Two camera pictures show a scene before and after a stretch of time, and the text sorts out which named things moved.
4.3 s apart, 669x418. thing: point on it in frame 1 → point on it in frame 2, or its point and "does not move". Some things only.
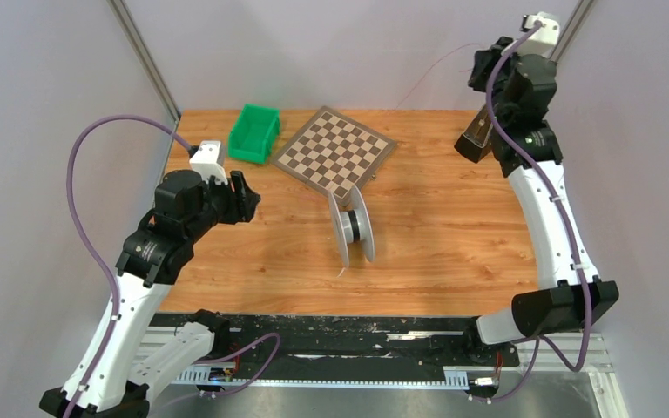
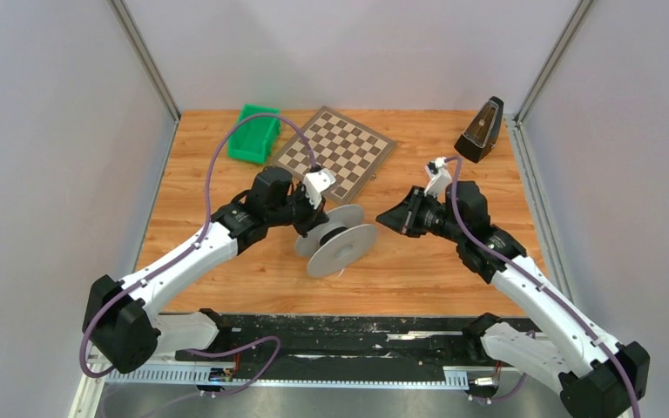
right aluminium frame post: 582,9 does not move
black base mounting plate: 361,343 does not move
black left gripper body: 220,205 → 300,212
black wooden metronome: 476,140 does not move
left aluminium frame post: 145,57 does not move
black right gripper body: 482,70 → 431,219
